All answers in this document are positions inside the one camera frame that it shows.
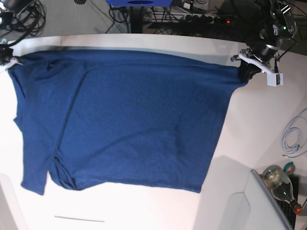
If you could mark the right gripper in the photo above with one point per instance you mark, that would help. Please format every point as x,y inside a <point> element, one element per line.
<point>5,55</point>

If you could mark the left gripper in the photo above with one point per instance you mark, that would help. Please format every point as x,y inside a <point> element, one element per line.
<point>263,51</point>

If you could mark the dark blue t-shirt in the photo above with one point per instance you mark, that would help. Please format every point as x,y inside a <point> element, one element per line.
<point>89,117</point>

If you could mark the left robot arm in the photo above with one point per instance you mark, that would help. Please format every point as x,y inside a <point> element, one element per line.
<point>275,25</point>

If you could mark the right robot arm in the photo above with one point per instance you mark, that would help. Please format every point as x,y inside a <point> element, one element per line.
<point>9,9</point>

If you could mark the black power strip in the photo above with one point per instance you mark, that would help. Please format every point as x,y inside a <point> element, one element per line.
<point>200,19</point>

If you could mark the green tape roll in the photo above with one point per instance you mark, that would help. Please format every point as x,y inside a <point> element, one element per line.
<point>289,168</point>

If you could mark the clear plastic bottle red cap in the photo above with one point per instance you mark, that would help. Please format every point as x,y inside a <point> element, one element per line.
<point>280,186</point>

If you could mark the blue plastic bin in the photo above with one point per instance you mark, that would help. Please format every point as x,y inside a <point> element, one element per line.
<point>139,3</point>

